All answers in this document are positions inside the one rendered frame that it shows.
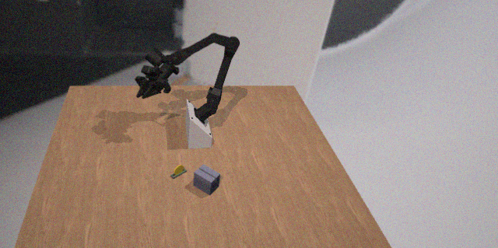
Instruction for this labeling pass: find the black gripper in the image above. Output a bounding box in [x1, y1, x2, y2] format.
[135, 68, 171, 99]

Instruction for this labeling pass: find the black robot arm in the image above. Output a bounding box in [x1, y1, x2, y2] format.
[142, 33, 240, 124]

